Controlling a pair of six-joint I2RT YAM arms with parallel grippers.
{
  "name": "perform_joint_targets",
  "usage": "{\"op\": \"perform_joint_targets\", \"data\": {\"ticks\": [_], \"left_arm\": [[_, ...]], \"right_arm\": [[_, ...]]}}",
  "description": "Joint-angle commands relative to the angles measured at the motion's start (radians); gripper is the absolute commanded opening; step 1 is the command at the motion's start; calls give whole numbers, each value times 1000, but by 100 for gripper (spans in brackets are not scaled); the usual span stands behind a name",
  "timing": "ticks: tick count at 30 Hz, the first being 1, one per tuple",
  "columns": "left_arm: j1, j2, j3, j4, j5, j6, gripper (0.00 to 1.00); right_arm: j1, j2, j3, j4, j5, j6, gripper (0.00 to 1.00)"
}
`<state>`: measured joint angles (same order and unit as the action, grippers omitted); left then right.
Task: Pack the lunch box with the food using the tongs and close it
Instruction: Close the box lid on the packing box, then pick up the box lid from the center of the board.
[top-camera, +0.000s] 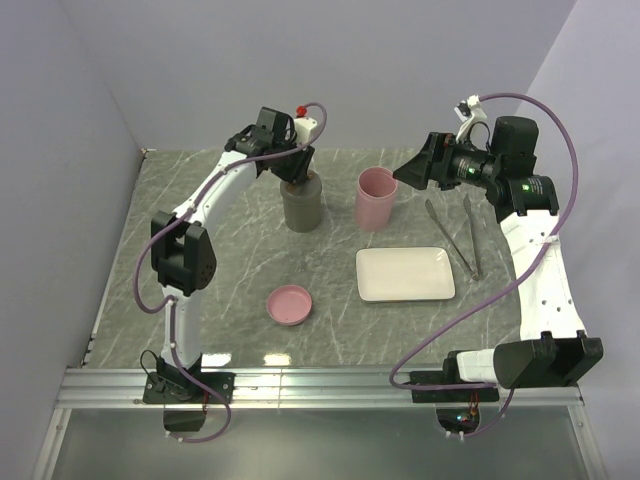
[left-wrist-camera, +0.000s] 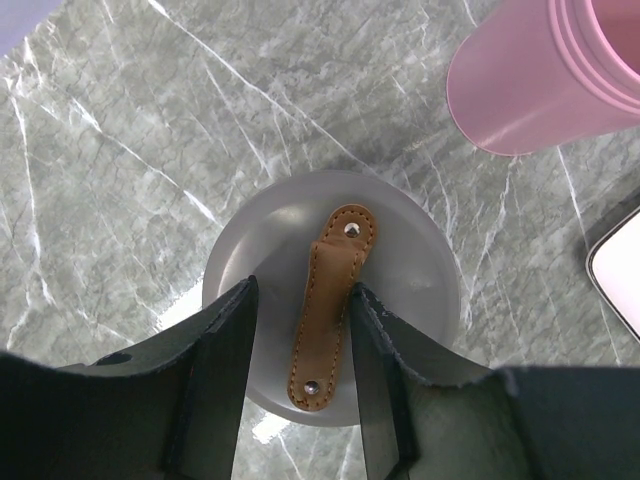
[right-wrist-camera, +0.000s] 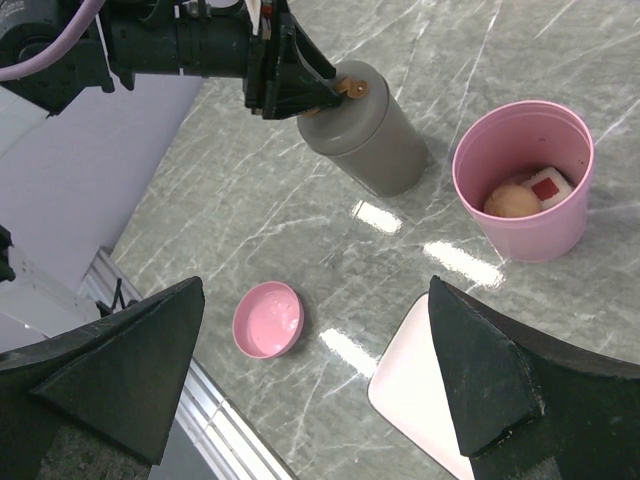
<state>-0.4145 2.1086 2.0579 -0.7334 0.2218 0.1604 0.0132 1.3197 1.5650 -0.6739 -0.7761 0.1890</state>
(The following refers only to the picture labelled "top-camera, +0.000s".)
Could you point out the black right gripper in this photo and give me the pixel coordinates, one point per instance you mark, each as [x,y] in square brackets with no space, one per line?
[434,162]

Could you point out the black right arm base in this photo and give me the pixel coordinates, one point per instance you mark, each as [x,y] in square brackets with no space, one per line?
[466,395]

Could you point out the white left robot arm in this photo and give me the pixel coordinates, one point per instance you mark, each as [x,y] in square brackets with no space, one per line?
[182,253]

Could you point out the grey round lid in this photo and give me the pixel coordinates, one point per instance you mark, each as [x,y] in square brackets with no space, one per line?
[305,193]

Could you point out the white rectangular plate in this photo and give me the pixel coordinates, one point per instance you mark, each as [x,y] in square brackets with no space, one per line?
[404,274]

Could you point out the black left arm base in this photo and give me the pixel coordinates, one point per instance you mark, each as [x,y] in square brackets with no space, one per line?
[184,407]

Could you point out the pink round lid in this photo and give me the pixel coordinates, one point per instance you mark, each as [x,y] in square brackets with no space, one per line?
[289,305]

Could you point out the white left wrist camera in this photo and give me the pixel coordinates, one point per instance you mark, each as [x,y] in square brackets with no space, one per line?
[305,126]

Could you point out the grey cylindrical container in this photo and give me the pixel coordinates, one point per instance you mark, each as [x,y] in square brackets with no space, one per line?
[302,218]

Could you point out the aluminium rail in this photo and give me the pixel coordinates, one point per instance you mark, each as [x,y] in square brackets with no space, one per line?
[259,388]
[122,224]

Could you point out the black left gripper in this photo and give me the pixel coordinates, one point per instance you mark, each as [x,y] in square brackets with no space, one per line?
[304,161]

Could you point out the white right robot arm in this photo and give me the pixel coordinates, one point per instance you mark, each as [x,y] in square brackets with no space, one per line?
[553,348]

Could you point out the aluminium front rail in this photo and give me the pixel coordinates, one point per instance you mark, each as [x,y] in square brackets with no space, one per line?
[259,388]

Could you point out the pink cylindrical container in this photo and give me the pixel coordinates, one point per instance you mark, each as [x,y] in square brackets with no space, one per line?
[375,198]

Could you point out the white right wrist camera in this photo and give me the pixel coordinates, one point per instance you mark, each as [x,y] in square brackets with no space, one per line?
[470,112]

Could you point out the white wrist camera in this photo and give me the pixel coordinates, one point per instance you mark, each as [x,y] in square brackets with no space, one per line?
[470,112]
[305,126]

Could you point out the aluminium left side rail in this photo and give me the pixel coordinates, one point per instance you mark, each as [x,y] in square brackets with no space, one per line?
[122,224]

